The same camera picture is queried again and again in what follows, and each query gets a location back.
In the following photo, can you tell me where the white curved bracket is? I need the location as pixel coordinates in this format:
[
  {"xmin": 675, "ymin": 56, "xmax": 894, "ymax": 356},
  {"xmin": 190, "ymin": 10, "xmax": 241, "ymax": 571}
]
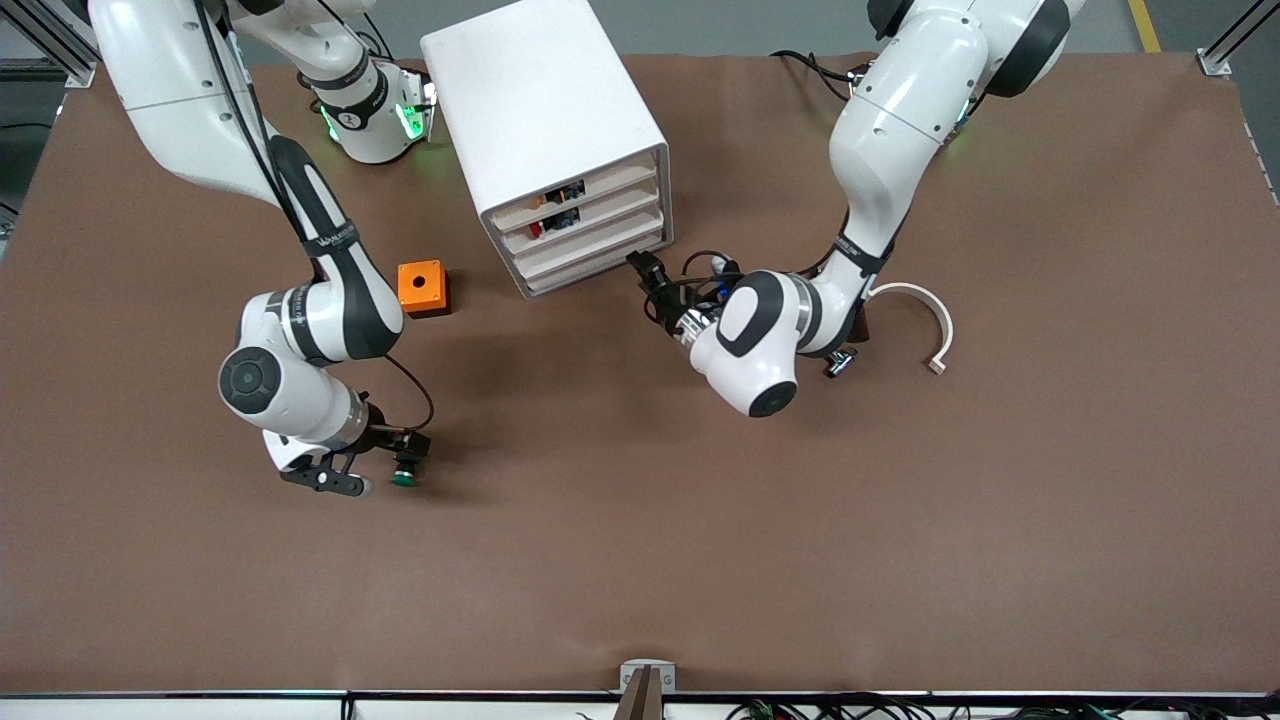
[{"xmin": 868, "ymin": 282, "xmax": 955, "ymax": 377}]

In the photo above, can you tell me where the brown wedge post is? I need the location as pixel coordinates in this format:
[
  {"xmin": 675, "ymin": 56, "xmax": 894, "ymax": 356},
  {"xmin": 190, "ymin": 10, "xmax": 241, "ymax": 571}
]
[{"xmin": 612, "ymin": 666, "xmax": 665, "ymax": 720}]

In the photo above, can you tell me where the aluminium frame post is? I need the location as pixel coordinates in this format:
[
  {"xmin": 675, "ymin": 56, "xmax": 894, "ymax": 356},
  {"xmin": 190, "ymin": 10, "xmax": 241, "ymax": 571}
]
[
  {"xmin": 1195, "ymin": 0, "xmax": 1280, "ymax": 78},
  {"xmin": 0, "ymin": 0, "xmax": 98, "ymax": 89}
]

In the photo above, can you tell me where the white drawer cabinet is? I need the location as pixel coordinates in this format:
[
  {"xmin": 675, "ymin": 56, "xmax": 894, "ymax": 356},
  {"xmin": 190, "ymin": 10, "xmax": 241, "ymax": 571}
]
[{"xmin": 420, "ymin": 0, "xmax": 674, "ymax": 301}]

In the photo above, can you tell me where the orange button box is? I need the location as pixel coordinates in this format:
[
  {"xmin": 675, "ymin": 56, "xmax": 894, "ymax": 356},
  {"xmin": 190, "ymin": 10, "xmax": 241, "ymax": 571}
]
[{"xmin": 397, "ymin": 260, "xmax": 452, "ymax": 320}]

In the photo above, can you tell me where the black cable bundle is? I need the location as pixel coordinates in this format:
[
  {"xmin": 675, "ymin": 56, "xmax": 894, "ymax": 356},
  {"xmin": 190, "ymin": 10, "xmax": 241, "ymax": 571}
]
[{"xmin": 725, "ymin": 698, "xmax": 1280, "ymax": 720}]

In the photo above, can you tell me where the brown table mat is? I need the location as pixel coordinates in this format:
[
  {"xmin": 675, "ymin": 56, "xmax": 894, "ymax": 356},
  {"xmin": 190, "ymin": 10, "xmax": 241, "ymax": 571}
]
[{"xmin": 0, "ymin": 50, "xmax": 1280, "ymax": 696}]

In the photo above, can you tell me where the grey mount bracket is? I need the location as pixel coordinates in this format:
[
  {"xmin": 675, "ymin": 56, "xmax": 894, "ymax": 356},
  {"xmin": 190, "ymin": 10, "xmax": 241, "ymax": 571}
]
[{"xmin": 620, "ymin": 660, "xmax": 677, "ymax": 694}]

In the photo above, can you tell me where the black base cable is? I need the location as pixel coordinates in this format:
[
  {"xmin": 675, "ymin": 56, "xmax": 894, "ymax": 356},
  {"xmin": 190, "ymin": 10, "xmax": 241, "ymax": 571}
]
[{"xmin": 770, "ymin": 48, "xmax": 861, "ymax": 101}]

